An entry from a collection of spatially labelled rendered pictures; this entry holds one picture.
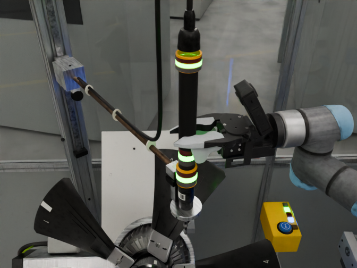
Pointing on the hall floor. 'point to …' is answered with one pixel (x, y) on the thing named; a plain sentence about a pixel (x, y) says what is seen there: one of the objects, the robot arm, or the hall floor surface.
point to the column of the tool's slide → (79, 173)
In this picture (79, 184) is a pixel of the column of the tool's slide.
